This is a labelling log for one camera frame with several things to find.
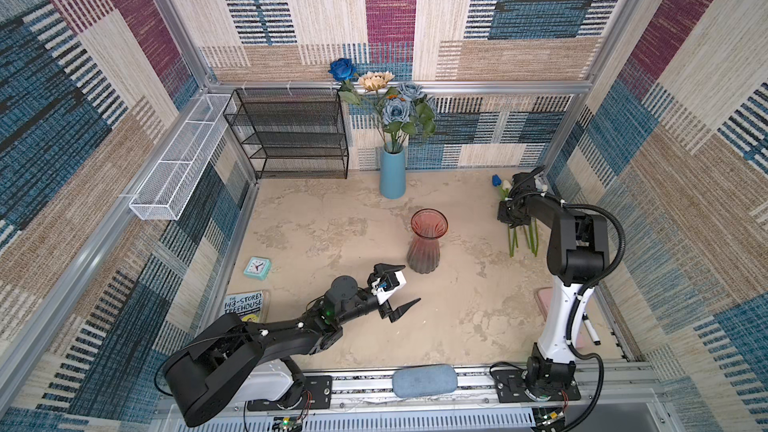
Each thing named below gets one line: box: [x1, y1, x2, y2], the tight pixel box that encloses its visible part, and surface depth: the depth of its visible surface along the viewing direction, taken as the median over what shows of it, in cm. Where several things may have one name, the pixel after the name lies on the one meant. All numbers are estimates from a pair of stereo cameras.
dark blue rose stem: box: [328, 57, 361, 106], surface depth 87 cm
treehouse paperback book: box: [223, 290, 270, 323], surface depth 87 cm
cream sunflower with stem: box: [358, 70, 395, 101], surface depth 85 cm
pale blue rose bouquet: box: [382, 81, 437, 154], surface depth 89 cm
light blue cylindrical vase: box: [379, 145, 407, 200], surface depth 106 cm
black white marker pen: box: [582, 313, 601, 346], surface depth 83 cm
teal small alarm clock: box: [243, 256, 272, 281], surface depth 95 cm
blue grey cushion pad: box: [392, 364, 458, 398], surface depth 74 cm
